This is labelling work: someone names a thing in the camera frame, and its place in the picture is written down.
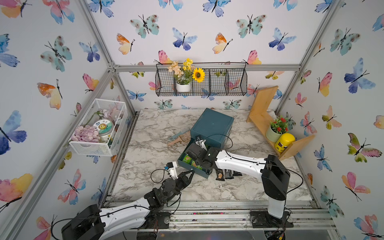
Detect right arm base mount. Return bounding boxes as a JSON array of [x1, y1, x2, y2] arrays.
[[250, 209, 294, 229]]

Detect round green tin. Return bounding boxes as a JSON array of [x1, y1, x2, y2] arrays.
[[93, 119, 114, 136]]

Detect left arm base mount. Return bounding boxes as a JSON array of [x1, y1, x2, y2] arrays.
[[141, 212, 171, 230]]

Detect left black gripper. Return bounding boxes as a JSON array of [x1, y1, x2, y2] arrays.
[[162, 170, 194, 205]]

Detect yellow canister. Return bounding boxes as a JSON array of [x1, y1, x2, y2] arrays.
[[275, 133, 296, 153]]

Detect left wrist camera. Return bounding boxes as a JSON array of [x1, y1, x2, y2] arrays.
[[165, 162, 178, 180]]

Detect pink artificial flowers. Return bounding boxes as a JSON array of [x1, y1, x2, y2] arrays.
[[71, 125, 101, 143]]

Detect white mesh wall basket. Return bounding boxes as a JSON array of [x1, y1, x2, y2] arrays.
[[69, 99, 128, 157]]

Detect green pot red flowers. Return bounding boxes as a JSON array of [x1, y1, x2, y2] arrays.
[[266, 117, 289, 143]]

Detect green cookie packet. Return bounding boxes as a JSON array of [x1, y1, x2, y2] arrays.
[[191, 161, 203, 170], [183, 155, 193, 165]]

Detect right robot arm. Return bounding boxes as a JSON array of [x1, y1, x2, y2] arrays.
[[185, 143, 291, 219]]

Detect teal drawer cabinet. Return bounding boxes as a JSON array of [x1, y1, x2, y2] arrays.
[[191, 108, 234, 149]]

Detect black cookie packet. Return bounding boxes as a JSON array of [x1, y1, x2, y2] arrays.
[[224, 169, 234, 180], [233, 171, 243, 177], [215, 169, 225, 181]]

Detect black wire wall basket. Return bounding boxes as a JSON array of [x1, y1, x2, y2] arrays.
[[154, 62, 249, 97]]

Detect white flower pot with sunflower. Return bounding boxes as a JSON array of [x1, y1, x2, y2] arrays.
[[168, 58, 206, 93]]

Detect teal drawer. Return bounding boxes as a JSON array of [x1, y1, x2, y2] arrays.
[[178, 139, 213, 179]]

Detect wooden zigzag shelf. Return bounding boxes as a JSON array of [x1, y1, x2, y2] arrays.
[[246, 86, 315, 161]]

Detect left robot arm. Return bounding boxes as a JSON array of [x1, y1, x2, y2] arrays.
[[61, 170, 195, 240]]

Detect small wooden dustpan brush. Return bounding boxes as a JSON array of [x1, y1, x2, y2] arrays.
[[168, 130, 191, 147]]

